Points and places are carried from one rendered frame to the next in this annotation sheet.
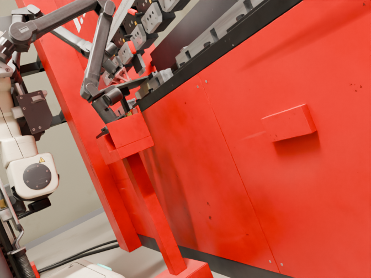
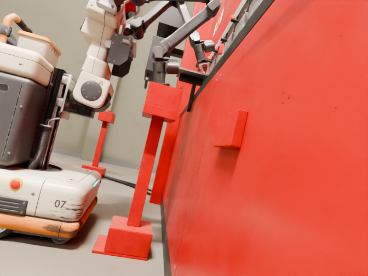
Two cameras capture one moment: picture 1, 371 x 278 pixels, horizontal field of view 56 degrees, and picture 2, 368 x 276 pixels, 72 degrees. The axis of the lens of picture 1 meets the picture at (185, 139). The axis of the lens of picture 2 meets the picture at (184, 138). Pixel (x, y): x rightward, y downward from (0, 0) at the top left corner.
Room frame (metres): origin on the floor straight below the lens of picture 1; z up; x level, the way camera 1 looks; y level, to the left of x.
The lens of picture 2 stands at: (0.35, -0.37, 0.52)
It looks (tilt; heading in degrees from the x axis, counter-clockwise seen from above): 3 degrees up; 22
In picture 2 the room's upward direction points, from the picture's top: 13 degrees clockwise
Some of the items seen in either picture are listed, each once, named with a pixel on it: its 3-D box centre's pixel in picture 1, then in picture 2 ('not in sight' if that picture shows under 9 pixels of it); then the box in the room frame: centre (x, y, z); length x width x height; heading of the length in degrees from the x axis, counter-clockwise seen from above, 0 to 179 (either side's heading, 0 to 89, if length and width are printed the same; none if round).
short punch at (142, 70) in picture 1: (139, 65); not in sight; (1.86, 0.08, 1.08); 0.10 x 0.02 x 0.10; 27
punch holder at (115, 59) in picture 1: (118, 58); (218, 62); (2.06, 0.18, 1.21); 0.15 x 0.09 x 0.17; 27
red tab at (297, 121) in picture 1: (286, 124); (228, 131); (0.88, -0.25, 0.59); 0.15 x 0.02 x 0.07; 27
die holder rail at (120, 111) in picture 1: (122, 115); not in sight; (2.35, 0.33, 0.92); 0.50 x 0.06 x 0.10; 27
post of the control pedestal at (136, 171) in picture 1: (154, 213); (145, 171); (1.48, 0.25, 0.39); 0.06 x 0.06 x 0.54; 32
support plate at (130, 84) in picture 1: (120, 88); (197, 77); (1.79, 0.21, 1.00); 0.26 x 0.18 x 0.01; 117
